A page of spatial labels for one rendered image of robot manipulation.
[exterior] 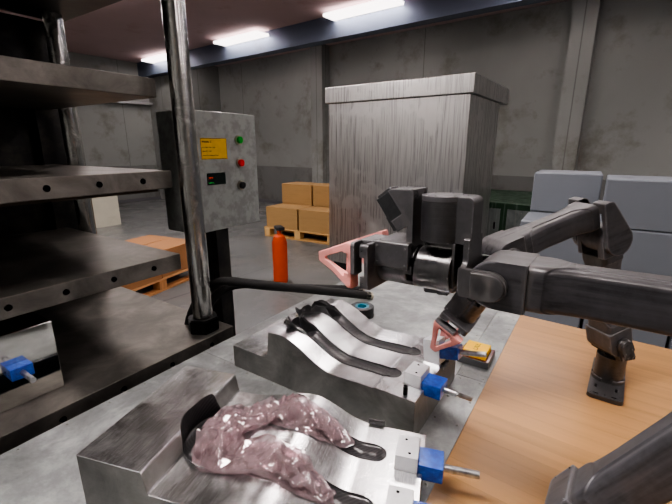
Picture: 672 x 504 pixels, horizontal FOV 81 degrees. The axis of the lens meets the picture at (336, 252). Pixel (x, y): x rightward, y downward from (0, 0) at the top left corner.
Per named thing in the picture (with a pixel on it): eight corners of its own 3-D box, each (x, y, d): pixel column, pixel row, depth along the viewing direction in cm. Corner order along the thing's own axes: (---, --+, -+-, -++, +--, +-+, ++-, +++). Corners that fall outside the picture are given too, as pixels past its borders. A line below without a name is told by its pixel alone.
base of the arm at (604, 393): (591, 365, 89) (629, 375, 85) (598, 332, 104) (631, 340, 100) (585, 395, 91) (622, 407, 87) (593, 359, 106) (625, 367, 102)
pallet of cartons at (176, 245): (158, 265, 462) (154, 233, 452) (209, 276, 425) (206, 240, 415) (53, 297, 365) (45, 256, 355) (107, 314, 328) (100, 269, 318)
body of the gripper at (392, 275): (355, 243, 53) (405, 250, 49) (392, 231, 61) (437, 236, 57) (356, 288, 55) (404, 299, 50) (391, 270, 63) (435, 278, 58)
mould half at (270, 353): (454, 378, 97) (458, 329, 94) (412, 442, 76) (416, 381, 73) (297, 328, 124) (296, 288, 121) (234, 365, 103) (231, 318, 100)
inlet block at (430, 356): (489, 364, 86) (488, 339, 86) (484, 370, 82) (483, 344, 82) (431, 357, 93) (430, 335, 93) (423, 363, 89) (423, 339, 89)
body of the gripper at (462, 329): (437, 318, 82) (457, 292, 78) (452, 302, 90) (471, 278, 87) (463, 339, 80) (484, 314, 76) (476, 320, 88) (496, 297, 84)
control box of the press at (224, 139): (276, 449, 182) (260, 114, 144) (226, 495, 158) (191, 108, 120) (243, 431, 194) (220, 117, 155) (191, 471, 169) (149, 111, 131)
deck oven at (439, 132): (490, 267, 457) (509, 89, 407) (456, 298, 362) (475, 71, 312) (377, 248, 540) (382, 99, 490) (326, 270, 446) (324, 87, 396)
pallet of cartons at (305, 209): (328, 247, 549) (328, 190, 528) (261, 235, 623) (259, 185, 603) (364, 235, 623) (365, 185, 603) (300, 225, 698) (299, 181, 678)
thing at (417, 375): (474, 404, 78) (477, 380, 76) (467, 418, 74) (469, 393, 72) (412, 383, 85) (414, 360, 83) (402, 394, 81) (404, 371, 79)
